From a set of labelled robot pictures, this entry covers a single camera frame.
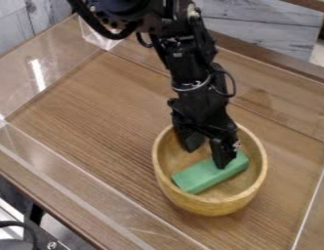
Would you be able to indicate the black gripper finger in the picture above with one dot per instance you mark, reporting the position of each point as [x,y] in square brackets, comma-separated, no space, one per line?
[190,138]
[224,150]

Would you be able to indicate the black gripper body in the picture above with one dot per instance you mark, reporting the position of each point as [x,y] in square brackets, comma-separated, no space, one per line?
[202,106]

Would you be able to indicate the brown wooden bowl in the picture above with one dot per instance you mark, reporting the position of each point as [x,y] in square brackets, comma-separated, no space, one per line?
[229,196]

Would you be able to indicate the green rectangular block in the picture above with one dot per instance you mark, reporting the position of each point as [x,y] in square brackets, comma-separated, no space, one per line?
[204,175]

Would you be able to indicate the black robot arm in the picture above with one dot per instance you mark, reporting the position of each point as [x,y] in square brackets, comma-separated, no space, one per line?
[170,27]

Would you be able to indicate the black table leg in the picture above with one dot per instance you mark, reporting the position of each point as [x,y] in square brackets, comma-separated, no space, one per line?
[34,213]

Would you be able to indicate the black metal base with bolt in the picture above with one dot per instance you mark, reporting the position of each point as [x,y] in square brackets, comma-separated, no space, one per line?
[42,240]

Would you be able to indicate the clear acrylic tray wall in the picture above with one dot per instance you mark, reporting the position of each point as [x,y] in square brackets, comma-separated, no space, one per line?
[83,111]

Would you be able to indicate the clear acrylic corner bracket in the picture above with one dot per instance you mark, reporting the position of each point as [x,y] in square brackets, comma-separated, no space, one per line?
[94,38]

